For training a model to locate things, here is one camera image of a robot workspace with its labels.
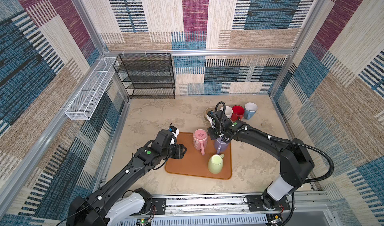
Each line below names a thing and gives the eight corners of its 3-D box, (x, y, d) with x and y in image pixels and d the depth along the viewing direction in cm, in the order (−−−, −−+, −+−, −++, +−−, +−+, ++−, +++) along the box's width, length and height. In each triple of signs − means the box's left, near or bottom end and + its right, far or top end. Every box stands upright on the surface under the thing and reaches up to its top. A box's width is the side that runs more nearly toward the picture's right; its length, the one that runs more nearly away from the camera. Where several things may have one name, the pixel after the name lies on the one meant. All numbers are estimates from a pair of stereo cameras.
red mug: (230, 123, 107) (232, 114, 99) (228, 114, 113) (231, 105, 105) (242, 123, 107) (245, 114, 99) (239, 114, 112) (243, 105, 105)
